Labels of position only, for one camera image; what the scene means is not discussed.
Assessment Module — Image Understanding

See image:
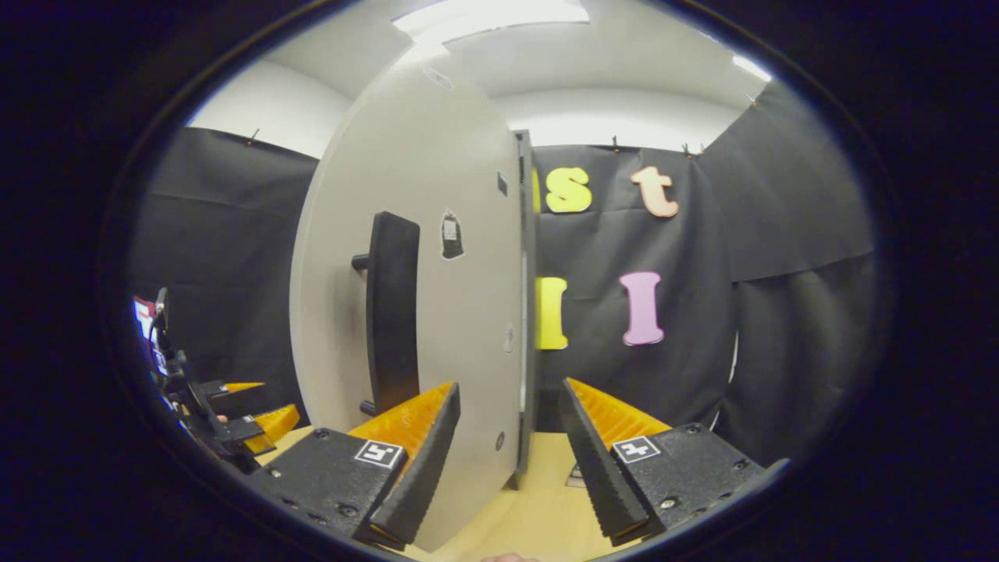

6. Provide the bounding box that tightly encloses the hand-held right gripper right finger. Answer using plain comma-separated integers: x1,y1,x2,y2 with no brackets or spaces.
557,378,766,547

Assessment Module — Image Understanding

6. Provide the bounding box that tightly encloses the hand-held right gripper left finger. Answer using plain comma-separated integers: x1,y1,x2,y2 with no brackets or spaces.
248,381,461,547

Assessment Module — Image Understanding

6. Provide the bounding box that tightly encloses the black door handle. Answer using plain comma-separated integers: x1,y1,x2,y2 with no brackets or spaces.
351,212,421,417

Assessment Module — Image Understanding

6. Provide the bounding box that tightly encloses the beige cabinet door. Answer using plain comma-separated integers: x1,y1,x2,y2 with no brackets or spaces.
290,41,525,553

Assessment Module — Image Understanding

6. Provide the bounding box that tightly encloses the red and white poster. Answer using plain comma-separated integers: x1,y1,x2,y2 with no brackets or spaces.
133,295,169,375

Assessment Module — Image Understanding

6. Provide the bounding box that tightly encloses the black backdrop cloth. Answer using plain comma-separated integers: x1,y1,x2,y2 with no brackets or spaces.
129,78,879,469

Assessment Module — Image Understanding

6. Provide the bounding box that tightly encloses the small ceiling light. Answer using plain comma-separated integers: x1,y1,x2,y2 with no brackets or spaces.
732,53,773,83

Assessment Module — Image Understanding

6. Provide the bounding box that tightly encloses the long ceiling light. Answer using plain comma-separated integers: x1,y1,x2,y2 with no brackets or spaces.
393,0,590,44

